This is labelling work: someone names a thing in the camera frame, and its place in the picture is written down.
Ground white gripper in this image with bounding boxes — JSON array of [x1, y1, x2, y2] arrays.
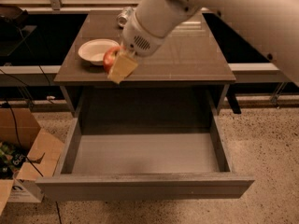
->
[[107, 12, 167, 84]]

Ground red apple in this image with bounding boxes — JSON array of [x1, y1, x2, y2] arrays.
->
[[103, 46, 121, 74]]

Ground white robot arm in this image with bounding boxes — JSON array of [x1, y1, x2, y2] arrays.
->
[[122, 0, 299, 85]]

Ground grey cabinet with glossy top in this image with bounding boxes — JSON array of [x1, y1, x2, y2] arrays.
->
[[53, 9, 237, 134]]

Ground open grey top drawer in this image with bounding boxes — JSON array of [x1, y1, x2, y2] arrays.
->
[[36, 89, 254, 201]]

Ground white paper bowl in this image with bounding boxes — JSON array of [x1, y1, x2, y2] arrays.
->
[[78, 39, 119, 65]]

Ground silver soda can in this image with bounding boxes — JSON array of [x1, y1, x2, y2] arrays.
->
[[117, 7, 134, 28]]

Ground brown cardboard box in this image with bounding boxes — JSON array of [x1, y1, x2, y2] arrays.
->
[[0, 108, 64, 214]]

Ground dark object on ledge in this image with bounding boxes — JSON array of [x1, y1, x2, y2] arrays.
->
[[0, 5, 28, 28]]

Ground green snack bags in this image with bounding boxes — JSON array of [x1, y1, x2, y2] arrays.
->
[[0, 141, 26, 179]]

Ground black cable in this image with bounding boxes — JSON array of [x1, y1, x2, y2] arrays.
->
[[0, 26, 64, 224]]

